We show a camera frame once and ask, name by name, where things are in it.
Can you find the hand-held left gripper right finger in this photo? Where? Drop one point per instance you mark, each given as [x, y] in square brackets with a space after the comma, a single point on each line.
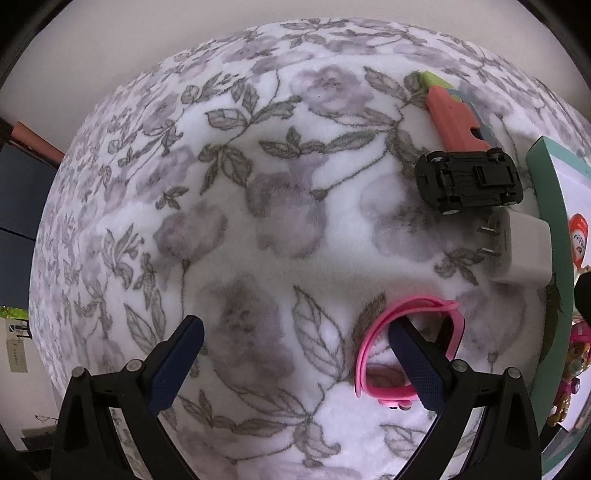
[415, 364]

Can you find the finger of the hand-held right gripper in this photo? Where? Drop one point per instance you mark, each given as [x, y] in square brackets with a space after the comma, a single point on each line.
[584, 295]

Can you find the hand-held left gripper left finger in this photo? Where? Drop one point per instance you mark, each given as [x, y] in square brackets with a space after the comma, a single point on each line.
[180, 364]

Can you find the red white toothpaste tube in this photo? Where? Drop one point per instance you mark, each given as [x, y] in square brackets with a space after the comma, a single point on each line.
[581, 237]

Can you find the pink watch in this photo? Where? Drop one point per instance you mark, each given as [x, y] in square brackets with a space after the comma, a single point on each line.
[429, 302]

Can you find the pink brown dog toy figure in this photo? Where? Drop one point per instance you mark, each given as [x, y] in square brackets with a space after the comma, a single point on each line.
[570, 369]

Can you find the white charger plug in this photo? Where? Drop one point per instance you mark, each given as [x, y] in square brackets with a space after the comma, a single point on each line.
[521, 249]

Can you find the black toy car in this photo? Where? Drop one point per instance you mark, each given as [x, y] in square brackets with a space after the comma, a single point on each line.
[466, 182]

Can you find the white paper bag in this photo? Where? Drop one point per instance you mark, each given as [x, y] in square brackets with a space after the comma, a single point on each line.
[16, 346]

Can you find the salmon green plastic toy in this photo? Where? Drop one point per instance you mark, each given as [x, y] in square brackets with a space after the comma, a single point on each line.
[452, 120]

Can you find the dark cabinet with orange edge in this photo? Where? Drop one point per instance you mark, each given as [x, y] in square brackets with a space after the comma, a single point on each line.
[23, 194]

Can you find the floral grey white blanket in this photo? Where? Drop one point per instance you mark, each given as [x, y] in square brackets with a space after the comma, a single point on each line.
[277, 138]

